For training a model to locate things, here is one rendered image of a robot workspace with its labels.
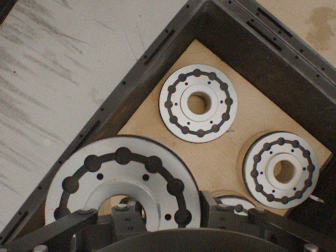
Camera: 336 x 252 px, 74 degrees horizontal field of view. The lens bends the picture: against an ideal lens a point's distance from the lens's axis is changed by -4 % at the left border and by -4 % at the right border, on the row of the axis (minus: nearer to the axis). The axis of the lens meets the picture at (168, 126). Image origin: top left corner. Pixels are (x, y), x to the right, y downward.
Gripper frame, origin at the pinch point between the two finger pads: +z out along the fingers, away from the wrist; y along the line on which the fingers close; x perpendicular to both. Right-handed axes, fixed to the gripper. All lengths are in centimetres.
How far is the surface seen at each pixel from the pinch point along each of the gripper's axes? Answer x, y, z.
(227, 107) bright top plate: 8.4, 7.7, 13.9
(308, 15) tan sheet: 22.6, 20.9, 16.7
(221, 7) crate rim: 17.7, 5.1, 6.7
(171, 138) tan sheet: 4.3, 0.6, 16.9
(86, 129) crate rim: 5.5, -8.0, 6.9
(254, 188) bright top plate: -2.0, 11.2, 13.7
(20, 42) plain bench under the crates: 23.0, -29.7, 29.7
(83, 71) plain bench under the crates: 16.9, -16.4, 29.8
